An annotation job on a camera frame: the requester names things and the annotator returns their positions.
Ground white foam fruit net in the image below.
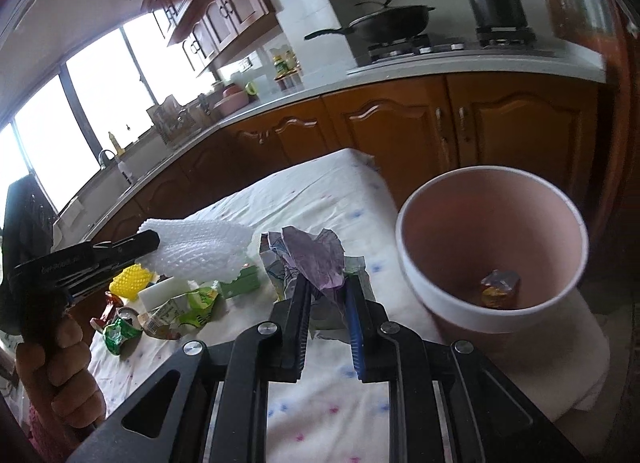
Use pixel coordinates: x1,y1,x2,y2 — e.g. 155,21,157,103
138,219,253,283

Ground purple paper wrapper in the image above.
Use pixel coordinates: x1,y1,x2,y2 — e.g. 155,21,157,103
259,226,367,305

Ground condiment bottles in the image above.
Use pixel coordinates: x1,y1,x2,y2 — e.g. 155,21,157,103
270,46,303,91

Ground left hand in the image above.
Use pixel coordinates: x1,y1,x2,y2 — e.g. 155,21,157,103
14,312,108,459

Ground pink trash bin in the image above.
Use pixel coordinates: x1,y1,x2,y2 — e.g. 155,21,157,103
396,166,595,360

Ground brown upper cabinets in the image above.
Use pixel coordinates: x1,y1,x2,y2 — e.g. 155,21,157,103
143,0,278,75

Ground black wok with lid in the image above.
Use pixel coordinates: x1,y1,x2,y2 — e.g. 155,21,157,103
304,0,435,45

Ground green drink pouch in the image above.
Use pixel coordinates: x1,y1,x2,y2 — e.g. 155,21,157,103
138,287,219,339

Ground dish rack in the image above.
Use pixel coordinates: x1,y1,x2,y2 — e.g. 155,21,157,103
146,94,201,146

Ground crushed green can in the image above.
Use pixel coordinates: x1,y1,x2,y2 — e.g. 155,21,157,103
103,307,142,356

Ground black stock pot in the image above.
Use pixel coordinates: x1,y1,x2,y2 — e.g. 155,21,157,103
468,0,528,30

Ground gas stove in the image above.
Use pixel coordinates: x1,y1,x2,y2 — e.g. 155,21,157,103
368,27,537,63

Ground sink faucet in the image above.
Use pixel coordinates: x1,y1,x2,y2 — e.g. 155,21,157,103
98,149,117,169

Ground crushed red can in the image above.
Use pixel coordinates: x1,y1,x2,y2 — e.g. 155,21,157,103
90,292,124,334

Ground brown cabinets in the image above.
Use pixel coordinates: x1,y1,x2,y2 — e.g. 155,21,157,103
143,0,278,75
94,72,599,241

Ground green carton piece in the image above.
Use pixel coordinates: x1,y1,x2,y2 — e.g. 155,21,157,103
219,265,260,299

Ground white foam block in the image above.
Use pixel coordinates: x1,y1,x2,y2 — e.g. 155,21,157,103
138,278,198,311

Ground brown lower cabinets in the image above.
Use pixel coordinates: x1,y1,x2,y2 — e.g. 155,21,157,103
94,72,599,241

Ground yellow foam fruit net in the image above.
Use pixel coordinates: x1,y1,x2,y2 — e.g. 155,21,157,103
108,264,154,301

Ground pink basin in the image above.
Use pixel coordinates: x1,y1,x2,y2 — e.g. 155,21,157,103
214,84,250,117

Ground white floral tablecloth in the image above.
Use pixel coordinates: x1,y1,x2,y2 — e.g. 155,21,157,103
84,146,612,463

